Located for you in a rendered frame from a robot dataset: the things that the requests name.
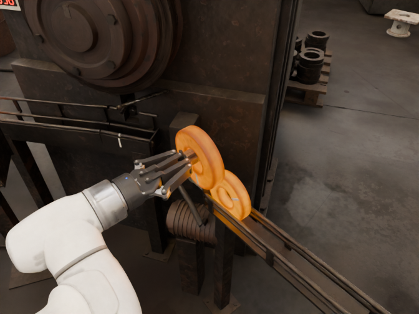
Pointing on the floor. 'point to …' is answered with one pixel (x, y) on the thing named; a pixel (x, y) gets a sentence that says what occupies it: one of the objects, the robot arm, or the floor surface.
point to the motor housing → (191, 242)
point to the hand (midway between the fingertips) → (197, 152)
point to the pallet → (310, 69)
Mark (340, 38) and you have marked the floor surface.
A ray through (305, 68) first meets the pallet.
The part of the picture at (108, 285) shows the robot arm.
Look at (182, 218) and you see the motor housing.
